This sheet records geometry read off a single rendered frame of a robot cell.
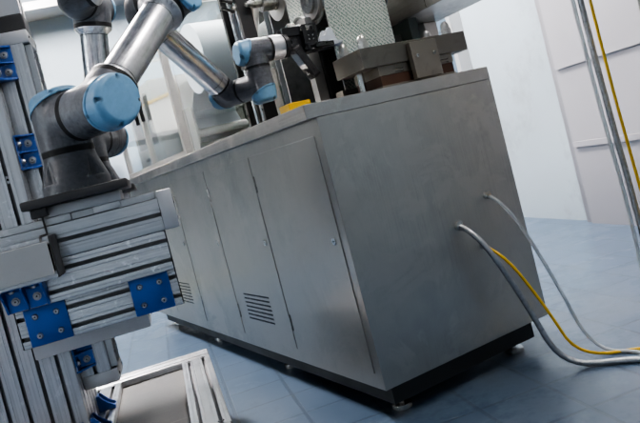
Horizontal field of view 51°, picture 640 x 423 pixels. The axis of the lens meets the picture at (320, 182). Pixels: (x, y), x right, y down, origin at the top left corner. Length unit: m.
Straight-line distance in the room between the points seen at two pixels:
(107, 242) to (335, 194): 0.61
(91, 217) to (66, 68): 4.12
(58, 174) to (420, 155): 0.98
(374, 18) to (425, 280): 0.88
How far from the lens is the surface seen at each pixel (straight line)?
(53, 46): 5.68
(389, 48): 2.02
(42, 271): 1.45
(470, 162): 2.06
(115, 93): 1.49
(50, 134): 1.59
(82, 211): 1.57
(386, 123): 1.89
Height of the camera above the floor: 0.76
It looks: 2 degrees down
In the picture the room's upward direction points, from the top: 14 degrees counter-clockwise
